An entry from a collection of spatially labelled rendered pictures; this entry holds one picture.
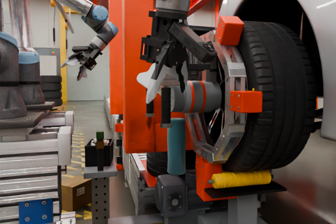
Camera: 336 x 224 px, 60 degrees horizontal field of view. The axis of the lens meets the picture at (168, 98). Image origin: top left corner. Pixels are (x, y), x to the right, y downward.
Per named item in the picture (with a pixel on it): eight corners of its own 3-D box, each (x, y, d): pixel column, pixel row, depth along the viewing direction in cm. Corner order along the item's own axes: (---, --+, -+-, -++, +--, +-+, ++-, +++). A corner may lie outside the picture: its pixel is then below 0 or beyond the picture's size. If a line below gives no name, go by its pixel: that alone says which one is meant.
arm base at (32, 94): (3, 105, 119) (2, 81, 119) (11, 102, 134) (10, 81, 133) (43, 104, 124) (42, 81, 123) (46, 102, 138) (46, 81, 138)
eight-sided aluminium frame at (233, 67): (245, 175, 105) (247, 22, 101) (228, 177, 103) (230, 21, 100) (195, 144, 157) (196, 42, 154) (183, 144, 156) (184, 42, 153)
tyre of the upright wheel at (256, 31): (313, -3, 106) (232, 44, 170) (254, -7, 100) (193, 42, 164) (325, 182, 101) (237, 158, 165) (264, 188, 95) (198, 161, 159)
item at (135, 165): (152, 206, 175) (152, 169, 173) (136, 207, 172) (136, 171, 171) (120, 133, 414) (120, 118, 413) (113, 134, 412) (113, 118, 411)
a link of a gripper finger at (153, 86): (131, 98, 67) (149, 64, 69) (152, 105, 64) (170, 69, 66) (124, 92, 64) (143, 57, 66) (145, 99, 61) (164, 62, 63)
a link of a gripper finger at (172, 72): (173, 80, 80) (165, 54, 73) (192, 85, 77) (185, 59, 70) (167, 88, 78) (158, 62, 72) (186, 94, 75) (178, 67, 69)
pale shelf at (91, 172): (117, 176, 152) (117, 170, 152) (83, 179, 148) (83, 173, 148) (113, 156, 194) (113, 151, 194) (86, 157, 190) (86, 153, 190)
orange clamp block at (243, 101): (248, 110, 104) (262, 112, 95) (228, 110, 102) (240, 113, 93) (249, 90, 103) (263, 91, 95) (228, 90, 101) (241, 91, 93)
